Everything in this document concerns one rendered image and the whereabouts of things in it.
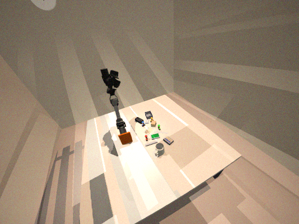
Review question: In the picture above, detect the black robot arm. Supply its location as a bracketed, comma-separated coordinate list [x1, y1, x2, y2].
[101, 68, 127, 135]

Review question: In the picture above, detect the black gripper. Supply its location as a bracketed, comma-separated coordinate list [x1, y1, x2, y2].
[106, 70, 119, 94]

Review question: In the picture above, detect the white mug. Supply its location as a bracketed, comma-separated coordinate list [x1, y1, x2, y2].
[155, 143, 165, 156]

